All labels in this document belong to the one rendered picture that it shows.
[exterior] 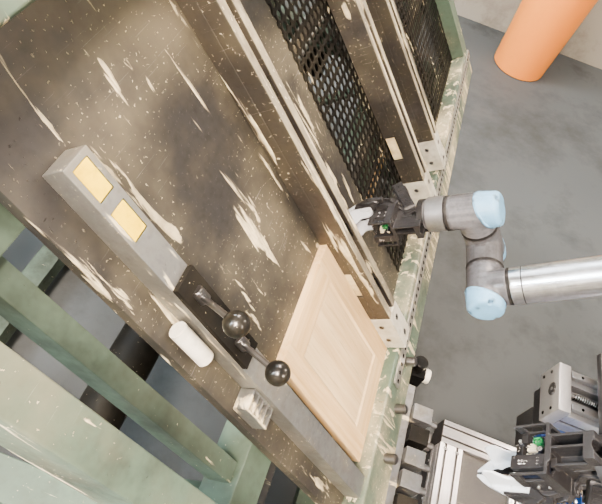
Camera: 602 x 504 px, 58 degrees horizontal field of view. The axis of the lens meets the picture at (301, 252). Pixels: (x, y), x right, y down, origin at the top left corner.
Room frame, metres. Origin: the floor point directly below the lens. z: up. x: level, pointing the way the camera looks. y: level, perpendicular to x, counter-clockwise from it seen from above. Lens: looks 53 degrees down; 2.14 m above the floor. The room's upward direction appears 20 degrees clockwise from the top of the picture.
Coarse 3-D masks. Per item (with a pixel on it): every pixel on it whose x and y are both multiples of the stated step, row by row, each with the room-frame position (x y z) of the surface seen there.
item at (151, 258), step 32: (64, 160) 0.40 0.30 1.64; (96, 160) 0.42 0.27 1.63; (64, 192) 0.37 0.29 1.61; (96, 224) 0.37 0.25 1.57; (128, 256) 0.37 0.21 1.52; (160, 256) 0.39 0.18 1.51; (160, 288) 0.37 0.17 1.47; (192, 320) 0.37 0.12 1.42; (224, 352) 0.36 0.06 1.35; (256, 384) 0.36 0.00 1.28; (288, 416) 0.36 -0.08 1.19; (320, 448) 0.37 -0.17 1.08; (352, 480) 0.37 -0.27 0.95
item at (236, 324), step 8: (200, 288) 0.39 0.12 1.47; (200, 296) 0.38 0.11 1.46; (208, 296) 0.39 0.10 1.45; (200, 304) 0.38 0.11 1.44; (208, 304) 0.37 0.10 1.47; (216, 304) 0.37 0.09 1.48; (216, 312) 0.36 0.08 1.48; (224, 312) 0.35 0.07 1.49; (232, 312) 0.34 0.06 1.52; (240, 312) 0.35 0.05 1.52; (224, 320) 0.33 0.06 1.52; (232, 320) 0.33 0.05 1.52; (240, 320) 0.33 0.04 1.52; (248, 320) 0.34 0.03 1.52; (224, 328) 0.32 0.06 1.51; (232, 328) 0.32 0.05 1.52; (240, 328) 0.33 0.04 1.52; (248, 328) 0.33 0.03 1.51; (232, 336) 0.32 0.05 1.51; (240, 336) 0.32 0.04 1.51
